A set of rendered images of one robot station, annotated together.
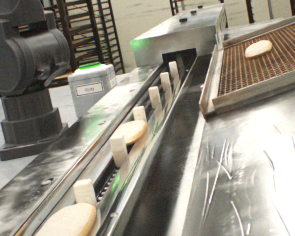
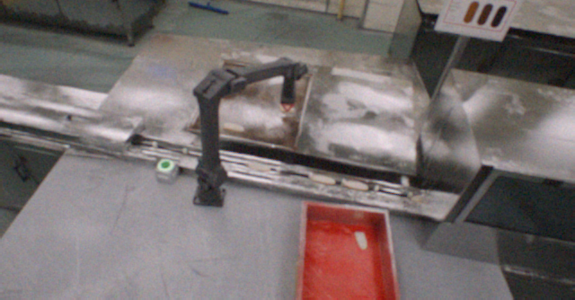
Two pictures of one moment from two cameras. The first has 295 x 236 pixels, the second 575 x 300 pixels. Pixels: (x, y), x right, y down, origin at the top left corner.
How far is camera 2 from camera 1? 1.51 m
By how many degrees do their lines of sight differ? 85
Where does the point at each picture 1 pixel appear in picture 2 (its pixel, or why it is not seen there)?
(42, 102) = not seen: hidden behind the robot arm
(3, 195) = (303, 188)
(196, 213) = (346, 160)
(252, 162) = (334, 152)
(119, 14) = not seen: outside the picture
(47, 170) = (289, 181)
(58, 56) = not seen: hidden behind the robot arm
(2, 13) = (218, 163)
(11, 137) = (216, 199)
